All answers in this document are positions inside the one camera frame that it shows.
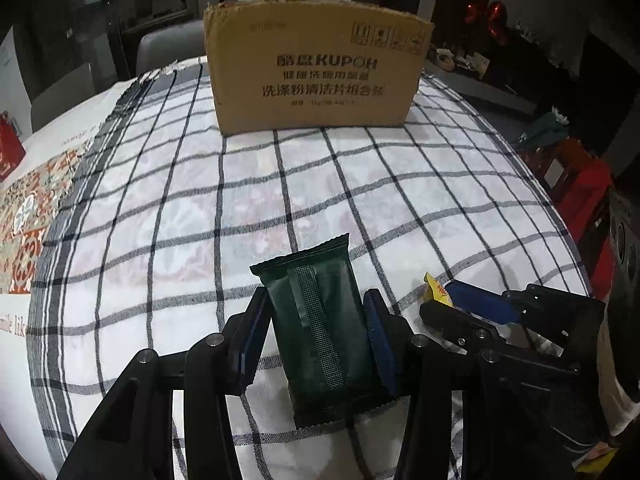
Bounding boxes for yellow jelly cup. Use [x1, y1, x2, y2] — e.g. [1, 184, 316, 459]
[423, 273, 454, 308]

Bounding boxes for dark green snack packet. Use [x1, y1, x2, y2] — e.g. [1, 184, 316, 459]
[250, 234, 396, 429]

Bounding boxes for right hand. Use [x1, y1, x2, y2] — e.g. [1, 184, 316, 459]
[597, 309, 639, 437]

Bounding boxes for black white checked cloth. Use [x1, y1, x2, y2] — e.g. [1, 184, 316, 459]
[26, 62, 591, 467]

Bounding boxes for red bags beside table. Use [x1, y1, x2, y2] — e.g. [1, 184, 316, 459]
[515, 110, 613, 298]

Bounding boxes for patterned tile placemat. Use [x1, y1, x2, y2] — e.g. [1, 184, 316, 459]
[1, 133, 93, 295]

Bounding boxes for brown cardboard box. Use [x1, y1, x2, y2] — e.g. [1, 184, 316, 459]
[203, 0, 434, 136]

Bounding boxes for red heart balloons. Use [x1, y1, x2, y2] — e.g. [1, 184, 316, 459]
[464, 0, 508, 46]

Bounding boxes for red gift bag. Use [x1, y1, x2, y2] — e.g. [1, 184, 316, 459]
[0, 112, 25, 182]

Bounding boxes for grey dining chair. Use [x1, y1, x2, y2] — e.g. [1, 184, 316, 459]
[136, 20, 206, 76]
[30, 63, 96, 132]

